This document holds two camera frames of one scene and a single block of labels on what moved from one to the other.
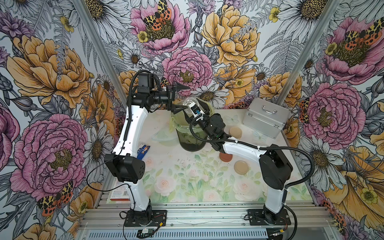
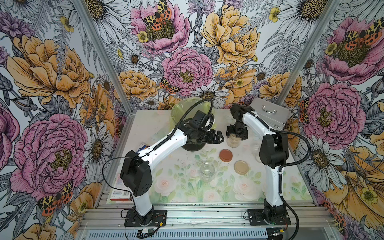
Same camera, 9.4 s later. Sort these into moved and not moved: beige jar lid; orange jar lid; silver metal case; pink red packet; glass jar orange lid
Moved: glass jar orange lid
Not moved: orange jar lid; silver metal case; beige jar lid; pink red packet
